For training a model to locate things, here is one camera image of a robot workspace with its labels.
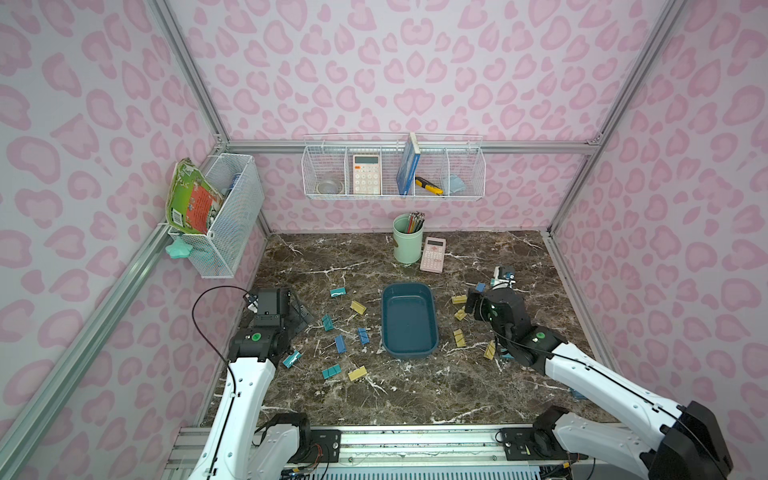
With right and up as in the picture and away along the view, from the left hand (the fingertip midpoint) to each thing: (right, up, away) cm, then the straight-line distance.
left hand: (288, 315), depth 78 cm
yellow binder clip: (+16, -1, +20) cm, 25 cm away
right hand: (+51, +6, +4) cm, 52 cm away
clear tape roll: (+7, +37, +18) cm, 42 cm away
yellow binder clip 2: (+16, -18, +6) cm, 25 cm away
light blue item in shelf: (+48, +39, +23) cm, 66 cm away
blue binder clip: (+11, -11, +12) cm, 20 cm away
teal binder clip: (+8, +3, +24) cm, 26 cm away
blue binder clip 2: (+18, -9, +14) cm, 25 cm away
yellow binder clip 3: (+47, -9, +13) cm, 49 cm away
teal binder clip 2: (+7, -6, +17) cm, 19 cm away
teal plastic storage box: (+32, -5, +16) cm, 36 cm away
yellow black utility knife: (+38, +38, +19) cm, 58 cm away
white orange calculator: (+19, +41, +15) cm, 47 cm away
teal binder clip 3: (-3, -15, +10) cm, 19 cm away
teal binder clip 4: (+11, -17, +7) cm, 21 cm away
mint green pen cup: (+32, +22, +24) cm, 46 cm away
